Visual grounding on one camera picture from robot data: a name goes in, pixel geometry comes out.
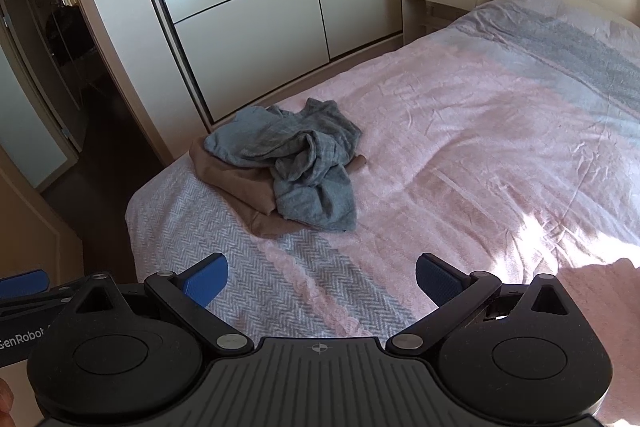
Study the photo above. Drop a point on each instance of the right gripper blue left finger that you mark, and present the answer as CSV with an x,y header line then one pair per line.
x,y
203,282

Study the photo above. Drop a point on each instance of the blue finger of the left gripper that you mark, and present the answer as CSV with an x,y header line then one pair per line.
x,y
29,283

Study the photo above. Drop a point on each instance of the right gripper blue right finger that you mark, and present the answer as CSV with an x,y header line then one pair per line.
x,y
443,283

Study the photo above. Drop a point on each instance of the grey-blue garment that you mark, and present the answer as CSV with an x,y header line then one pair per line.
x,y
249,126

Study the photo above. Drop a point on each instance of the person's hand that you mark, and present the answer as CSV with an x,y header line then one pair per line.
x,y
6,404

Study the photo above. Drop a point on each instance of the brown garment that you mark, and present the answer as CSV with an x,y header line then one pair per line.
x,y
291,181

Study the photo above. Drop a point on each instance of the pink grey bed quilt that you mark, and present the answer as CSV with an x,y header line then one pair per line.
x,y
507,142

